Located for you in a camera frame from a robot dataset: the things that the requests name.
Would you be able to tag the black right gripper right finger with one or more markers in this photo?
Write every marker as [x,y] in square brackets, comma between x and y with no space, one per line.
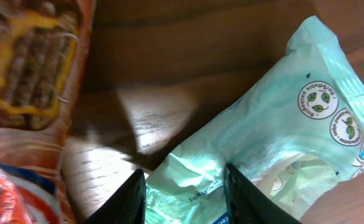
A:
[246,204]

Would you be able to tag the teal snack packet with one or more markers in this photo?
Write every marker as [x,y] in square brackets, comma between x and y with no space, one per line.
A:
[295,134]

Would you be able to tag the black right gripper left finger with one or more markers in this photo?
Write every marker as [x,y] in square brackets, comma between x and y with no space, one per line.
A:
[126,206]

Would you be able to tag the orange brown chocolate bar wrapper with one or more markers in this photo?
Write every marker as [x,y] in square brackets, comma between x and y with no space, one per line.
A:
[43,49]

